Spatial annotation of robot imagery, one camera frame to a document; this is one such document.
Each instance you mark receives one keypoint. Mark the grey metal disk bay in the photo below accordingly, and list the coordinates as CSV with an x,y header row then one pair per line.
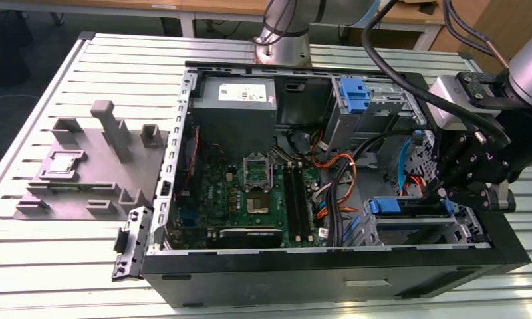
x,y
409,220

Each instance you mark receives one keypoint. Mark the hard disk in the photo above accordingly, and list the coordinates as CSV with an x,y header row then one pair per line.
x,y
383,206

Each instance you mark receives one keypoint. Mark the grey metal drive cage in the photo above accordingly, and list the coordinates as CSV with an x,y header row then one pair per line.
x,y
382,116

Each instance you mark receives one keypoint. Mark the black graphics card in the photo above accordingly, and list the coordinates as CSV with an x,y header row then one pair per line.
x,y
249,234

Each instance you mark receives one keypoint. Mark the grey card retention bracket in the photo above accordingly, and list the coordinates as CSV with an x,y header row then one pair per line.
x,y
135,239

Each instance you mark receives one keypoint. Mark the green RAM stick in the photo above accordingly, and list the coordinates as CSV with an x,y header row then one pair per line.
x,y
67,189

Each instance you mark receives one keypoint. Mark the green motherboard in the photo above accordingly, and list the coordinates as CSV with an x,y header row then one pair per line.
x,y
222,186

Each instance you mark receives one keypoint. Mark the blue plastic drive latch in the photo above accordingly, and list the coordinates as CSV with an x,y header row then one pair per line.
x,y
354,96

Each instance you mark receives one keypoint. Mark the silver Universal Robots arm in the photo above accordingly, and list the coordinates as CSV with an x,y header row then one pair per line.
x,y
283,50

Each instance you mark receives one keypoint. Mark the grey parts rack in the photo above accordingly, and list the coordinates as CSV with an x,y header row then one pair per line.
x,y
98,172

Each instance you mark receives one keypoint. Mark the wooden desk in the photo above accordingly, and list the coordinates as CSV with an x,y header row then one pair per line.
x,y
182,8

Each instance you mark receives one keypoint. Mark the grey power supply unit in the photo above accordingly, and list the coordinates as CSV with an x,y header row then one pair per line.
x,y
235,119

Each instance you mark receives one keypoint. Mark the blue expansion slot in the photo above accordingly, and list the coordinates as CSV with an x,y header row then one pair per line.
x,y
189,217

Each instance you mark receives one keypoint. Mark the CPU socket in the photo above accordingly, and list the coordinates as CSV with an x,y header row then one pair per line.
x,y
259,204

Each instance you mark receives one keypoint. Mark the black fan shroud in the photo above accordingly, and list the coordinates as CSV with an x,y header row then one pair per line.
x,y
302,106

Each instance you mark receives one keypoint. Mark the silver CPU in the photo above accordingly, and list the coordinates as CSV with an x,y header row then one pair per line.
x,y
62,163

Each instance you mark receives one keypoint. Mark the black RAM slot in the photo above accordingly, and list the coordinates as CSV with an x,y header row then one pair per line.
x,y
302,199

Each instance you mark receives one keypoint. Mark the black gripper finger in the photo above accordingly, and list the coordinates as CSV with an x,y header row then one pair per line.
x,y
470,196
450,159

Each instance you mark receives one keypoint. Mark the brown wooden cabinet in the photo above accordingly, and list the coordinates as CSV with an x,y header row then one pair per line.
x,y
514,20

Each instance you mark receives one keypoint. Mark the thin locking lever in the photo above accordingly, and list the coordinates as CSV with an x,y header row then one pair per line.
x,y
273,176

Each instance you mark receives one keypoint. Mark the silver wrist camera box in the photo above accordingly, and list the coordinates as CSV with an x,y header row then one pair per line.
x,y
446,109

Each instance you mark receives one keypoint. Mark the black PC case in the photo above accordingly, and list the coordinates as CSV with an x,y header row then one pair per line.
x,y
271,279

